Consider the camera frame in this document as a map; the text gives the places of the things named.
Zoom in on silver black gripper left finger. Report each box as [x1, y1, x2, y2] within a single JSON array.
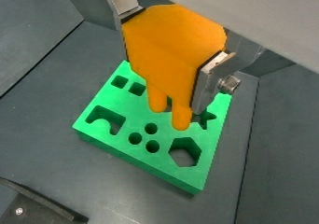
[[98, 0, 144, 49]]

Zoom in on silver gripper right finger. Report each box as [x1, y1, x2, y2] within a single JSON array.
[[190, 31, 264, 114]]

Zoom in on orange three prong block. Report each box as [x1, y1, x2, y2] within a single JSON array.
[[121, 4, 225, 131]]

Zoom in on green foam shape board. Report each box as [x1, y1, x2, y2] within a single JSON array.
[[72, 62, 232, 194]]

